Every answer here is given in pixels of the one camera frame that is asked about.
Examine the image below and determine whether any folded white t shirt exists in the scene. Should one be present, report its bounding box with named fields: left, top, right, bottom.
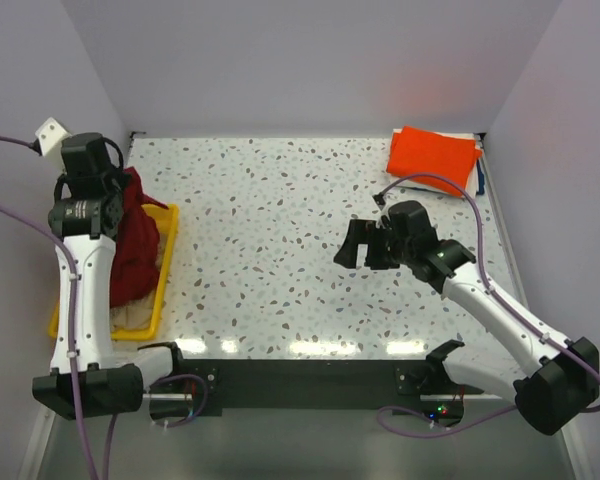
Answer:
left=390, top=128, right=486, bottom=201

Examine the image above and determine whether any beige t shirt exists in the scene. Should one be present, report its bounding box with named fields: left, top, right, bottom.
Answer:
left=110, top=233, right=167, bottom=332

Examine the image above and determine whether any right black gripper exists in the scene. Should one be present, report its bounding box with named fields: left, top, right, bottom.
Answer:
left=333, top=219, right=413, bottom=270

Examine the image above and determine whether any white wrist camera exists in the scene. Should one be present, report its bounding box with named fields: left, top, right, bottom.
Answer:
left=373, top=193, right=386, bottom=209
left=35, top=117, right=72, bottom=171

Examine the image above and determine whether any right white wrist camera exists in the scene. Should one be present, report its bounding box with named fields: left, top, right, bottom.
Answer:
left=373, top=193, right=386, bottom=209

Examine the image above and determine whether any dark red t shirt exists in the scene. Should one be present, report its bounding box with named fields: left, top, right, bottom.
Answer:
left=110, top=167, right=168, bottom=308

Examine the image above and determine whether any yellow plastic tray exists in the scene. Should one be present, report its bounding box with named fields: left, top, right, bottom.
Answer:
left=49, top=201, right=179, bottom=342

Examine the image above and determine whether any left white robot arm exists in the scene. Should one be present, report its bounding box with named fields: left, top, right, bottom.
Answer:
left=32, top=133, right=187, bottom=420

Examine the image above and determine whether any folded orange t shirt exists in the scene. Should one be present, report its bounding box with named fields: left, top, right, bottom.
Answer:
left=385, top=125, right=481, bottom=197

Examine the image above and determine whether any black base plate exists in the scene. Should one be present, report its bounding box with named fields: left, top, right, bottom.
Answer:
left=148, top=358, right=465, bottom=420

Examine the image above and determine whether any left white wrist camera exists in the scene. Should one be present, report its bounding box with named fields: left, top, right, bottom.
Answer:
left=35, top=117, right=72, bottom=171

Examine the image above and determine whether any folded blue t shirt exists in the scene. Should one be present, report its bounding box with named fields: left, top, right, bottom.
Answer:
left=476, top=160, right=486, bottom=195

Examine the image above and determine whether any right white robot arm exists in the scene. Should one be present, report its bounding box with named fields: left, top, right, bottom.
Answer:
left=334, top=200, right=600, bottom=435

